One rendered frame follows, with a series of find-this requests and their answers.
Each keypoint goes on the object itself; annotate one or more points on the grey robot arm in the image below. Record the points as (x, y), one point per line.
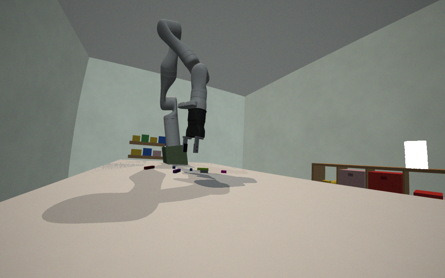
(170, 32)

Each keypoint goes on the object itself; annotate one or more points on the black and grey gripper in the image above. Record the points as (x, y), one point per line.
(196, 120)

